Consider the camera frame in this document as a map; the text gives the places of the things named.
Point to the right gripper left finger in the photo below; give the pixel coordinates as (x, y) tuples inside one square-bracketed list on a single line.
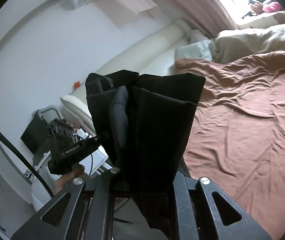
[(82, 210)]

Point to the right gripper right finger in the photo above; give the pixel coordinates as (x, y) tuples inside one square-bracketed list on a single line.
[(202, 210)]

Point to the black long-sleeve shirt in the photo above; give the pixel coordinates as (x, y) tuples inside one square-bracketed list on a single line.
[(144, 122)]

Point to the person's left hand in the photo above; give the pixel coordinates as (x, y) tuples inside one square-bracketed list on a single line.
[(66, 178)]

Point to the brown bed sheet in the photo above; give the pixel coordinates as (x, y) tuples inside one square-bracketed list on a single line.
[(238, 133)]

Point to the cream padded headboard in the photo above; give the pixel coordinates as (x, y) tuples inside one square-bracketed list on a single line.
[(153, 55)]

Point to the pale green pillow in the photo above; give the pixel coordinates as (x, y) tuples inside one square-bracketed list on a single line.
[(198, 50)]

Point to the beige duvet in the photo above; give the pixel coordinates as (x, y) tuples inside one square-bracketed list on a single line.
[(266, 33)]

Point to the left pink curtain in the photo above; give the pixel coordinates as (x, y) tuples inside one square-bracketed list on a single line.
[(209, 16)]

